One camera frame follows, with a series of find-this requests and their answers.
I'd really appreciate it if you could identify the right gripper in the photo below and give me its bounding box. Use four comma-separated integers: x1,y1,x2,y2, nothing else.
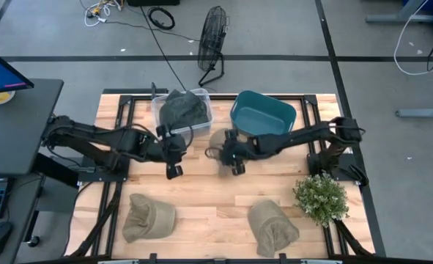
218,128,257,176

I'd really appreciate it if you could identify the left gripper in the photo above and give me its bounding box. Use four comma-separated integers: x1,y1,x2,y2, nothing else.
146,124,188,180

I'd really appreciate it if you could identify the beige cap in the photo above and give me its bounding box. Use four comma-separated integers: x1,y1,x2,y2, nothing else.
247,199,300,259
122,193,177,244
207,127,239,177

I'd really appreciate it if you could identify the clear plastic bin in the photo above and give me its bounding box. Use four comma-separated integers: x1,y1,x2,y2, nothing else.
150,87,215,139

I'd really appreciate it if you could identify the teal plastic bin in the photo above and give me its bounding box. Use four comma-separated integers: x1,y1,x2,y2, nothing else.
229,89,297,137

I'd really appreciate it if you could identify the small green potted plant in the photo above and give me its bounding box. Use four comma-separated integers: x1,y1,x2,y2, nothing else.
292,172,350,228

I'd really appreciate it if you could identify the black floor fan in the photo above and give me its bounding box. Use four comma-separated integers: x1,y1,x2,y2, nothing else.
196,5,230,88

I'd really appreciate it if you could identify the black box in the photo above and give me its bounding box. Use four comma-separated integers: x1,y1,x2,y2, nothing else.
127,0,181,7

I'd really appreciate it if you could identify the black desk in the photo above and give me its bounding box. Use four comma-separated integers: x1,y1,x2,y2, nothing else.
0,78,65,264

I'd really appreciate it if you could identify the grey table foot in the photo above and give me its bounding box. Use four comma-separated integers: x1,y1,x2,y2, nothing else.
395,107,433,119

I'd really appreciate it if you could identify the grey table leg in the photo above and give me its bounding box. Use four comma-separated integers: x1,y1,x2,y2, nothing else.
365,0,433,25

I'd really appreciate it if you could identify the black aluminium table frame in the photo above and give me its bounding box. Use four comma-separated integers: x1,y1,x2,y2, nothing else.
64,87,385,264

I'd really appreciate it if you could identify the long black floor cable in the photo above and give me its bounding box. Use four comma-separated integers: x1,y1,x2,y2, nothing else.
138,4,188,92

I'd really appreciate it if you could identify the coiled black cable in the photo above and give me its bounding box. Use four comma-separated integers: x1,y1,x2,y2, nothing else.
147,6,176,31

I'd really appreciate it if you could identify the white cable bundle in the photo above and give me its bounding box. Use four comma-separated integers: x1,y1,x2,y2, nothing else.
79,0,124,27

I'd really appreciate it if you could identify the white floor cable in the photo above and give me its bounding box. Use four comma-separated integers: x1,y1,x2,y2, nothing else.
393,0,433,76

